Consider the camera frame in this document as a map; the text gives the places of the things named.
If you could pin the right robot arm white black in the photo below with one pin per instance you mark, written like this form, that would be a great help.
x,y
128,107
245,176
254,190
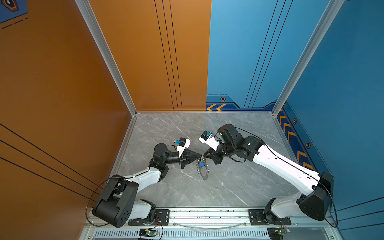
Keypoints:
x,y
315,190

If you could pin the large metal band keyring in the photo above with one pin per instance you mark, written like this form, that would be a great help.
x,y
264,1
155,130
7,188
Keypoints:
x,y
204,171

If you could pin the aluminium corner post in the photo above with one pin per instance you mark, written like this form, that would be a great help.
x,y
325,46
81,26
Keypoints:
x,y
101,42
317,36

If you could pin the left aluminium corner post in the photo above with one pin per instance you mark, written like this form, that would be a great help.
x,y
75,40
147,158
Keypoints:
x,y
101,42

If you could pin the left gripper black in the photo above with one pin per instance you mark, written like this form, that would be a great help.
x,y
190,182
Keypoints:
x,y
188,158

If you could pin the aluminium front rail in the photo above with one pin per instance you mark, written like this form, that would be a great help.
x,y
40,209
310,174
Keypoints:
x,y
222,217

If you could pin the right green circuit board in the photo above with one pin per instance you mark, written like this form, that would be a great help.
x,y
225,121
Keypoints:
x,y
278,234

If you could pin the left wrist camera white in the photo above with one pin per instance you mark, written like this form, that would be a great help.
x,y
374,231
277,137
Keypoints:
x,y
181,145

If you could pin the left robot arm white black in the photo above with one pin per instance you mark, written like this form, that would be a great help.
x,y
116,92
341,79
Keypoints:
x,y
117,203

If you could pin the right aluminium corner post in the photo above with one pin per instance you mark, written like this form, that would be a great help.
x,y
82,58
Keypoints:
x,y
317,36

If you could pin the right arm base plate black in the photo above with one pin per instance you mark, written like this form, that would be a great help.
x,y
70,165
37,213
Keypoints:
x,y
259,218

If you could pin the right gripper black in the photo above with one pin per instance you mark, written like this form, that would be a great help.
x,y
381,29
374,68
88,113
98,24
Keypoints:
x,y
212,155

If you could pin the left green circuit board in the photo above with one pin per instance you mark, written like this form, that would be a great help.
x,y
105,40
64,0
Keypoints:
x,y
148,233

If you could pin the green circuit board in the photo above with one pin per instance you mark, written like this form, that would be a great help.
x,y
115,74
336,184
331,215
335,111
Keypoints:
x,y
278,234
148,233

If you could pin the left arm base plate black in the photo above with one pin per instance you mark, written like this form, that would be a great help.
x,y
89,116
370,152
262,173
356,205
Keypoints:
x,y
158,216

